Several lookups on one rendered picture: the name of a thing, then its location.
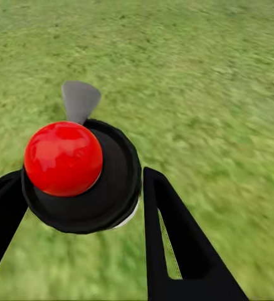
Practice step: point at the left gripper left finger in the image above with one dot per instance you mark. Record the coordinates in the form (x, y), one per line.
(13, 206)

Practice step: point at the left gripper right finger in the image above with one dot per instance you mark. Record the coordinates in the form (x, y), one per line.
(205, 277)

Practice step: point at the pesticide atomizer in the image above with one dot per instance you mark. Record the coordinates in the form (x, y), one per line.
(81, 176)

